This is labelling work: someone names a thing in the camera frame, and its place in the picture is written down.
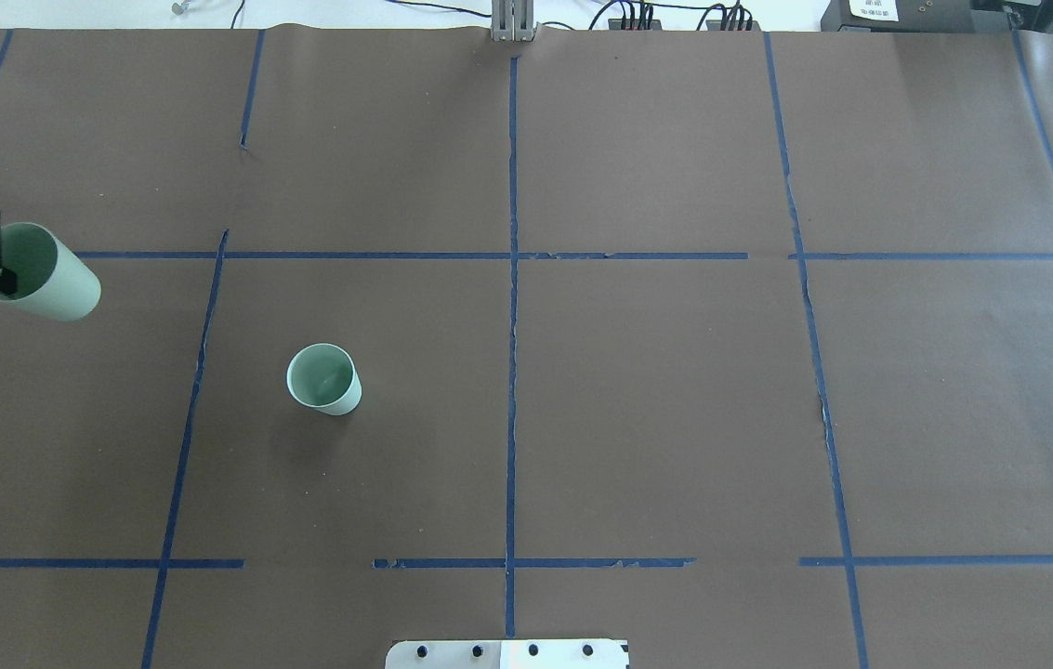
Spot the black computer box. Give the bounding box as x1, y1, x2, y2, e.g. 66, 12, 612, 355
819, 1, 976, 33

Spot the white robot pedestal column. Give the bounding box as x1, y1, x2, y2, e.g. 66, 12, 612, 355
385, 638, 631, 668

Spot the aluminium frame post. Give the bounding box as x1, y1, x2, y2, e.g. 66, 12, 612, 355
491, 0, 538, 43

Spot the orange black power strip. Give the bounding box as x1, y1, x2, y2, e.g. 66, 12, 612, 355
604, 1, 663, 33

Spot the mint green cup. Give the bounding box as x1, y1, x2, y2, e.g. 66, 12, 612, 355
285, 343, 363, 416
0, 223, 102, 322

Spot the brown paper table cover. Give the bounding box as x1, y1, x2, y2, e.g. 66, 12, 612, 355
0, 26, 1053, 668

